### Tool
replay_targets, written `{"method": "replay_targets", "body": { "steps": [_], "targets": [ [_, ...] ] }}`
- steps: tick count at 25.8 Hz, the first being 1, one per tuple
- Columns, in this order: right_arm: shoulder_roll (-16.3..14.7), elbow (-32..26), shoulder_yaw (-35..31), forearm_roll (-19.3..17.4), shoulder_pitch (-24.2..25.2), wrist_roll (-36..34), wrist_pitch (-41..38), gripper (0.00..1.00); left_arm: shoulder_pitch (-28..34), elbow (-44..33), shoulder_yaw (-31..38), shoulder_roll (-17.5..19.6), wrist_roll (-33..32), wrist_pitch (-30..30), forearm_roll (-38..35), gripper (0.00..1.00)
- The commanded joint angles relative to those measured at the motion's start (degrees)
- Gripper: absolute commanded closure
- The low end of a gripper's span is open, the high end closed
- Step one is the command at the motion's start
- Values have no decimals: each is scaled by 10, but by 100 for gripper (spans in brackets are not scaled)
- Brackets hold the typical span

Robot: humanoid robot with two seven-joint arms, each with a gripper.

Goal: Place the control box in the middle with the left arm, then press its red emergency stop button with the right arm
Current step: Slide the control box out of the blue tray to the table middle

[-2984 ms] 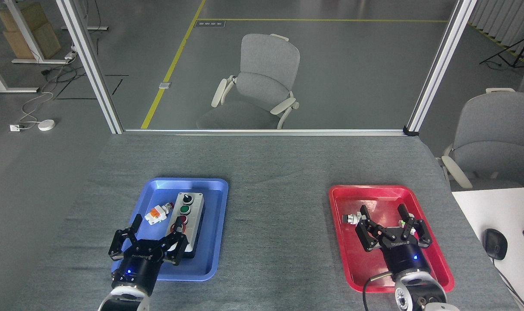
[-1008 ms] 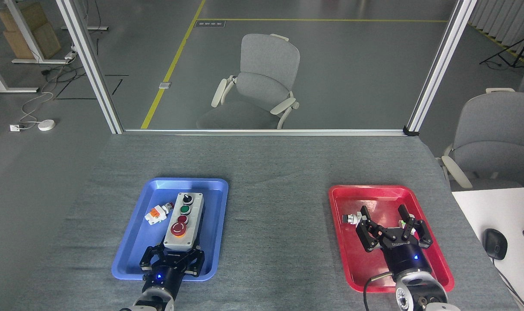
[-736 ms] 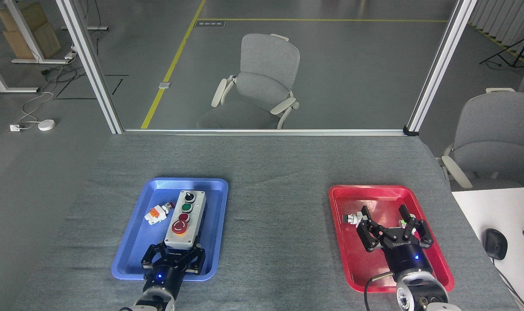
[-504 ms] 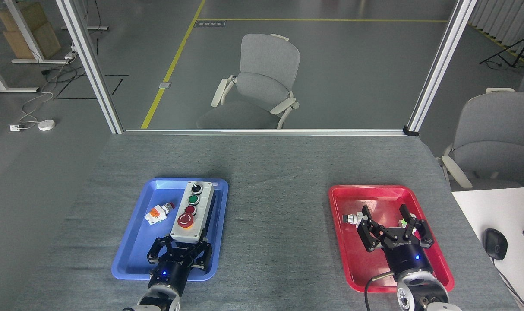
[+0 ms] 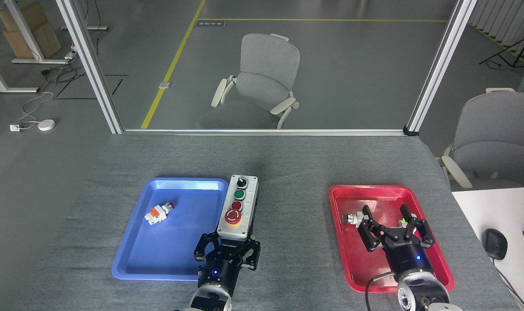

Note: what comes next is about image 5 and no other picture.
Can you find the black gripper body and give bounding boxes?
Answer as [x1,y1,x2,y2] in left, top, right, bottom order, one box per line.
[197,241,248,298]
[383,239,435,282]

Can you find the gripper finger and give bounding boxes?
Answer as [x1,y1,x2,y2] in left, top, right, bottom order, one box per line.
[194,232,221,263]
[240,238,261,271]
[399,204,435,248]
[358,205,396,252]

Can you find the grey control box with buttons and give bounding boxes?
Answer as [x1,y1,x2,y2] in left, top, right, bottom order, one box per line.
[217,175,259,241]

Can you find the large cardboard box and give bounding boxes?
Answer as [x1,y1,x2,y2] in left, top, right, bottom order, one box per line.
[3,22,62,60]

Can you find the small cardboard box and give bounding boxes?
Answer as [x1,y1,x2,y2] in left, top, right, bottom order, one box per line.
[0,2,48,32]

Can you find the blue plastic tray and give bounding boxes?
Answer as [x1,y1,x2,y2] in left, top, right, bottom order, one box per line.
[111,178,229,281]

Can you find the red plastic tray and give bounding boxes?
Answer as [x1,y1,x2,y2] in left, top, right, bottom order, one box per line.
[328,185,455,293]

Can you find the black computer mouse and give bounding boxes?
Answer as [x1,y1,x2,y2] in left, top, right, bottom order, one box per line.
[482,228,508,260]

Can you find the white desk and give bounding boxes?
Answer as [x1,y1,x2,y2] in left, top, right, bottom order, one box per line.
[451,187,524,311]

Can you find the grey office chair white armrests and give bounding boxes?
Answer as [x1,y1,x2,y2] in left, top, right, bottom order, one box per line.
[436,88,524,190]
[196,34,300,130]

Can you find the black tripod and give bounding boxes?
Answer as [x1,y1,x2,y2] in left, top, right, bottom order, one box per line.
[480,35,524,68]

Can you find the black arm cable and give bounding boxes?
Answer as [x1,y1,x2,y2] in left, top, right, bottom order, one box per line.
[365,272,397,311]

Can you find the red push button switch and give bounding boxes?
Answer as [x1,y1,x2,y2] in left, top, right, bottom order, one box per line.
[144,202,175,225]

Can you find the black mouse cable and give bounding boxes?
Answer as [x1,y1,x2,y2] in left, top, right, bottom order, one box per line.
[493,258,524,311]

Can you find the silver aluminium rail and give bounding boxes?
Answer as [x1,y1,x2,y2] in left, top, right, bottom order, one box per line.
[123,129,407,136]

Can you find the silver aluminium post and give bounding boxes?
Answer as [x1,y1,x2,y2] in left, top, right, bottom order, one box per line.
[404,0,478,136]
[56,0,124,134]

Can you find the white floor cable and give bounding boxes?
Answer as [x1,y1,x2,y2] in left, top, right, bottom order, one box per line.
[19,91,54,127]

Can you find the black floor cables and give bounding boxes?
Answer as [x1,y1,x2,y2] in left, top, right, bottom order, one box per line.
[41,60,79,85]

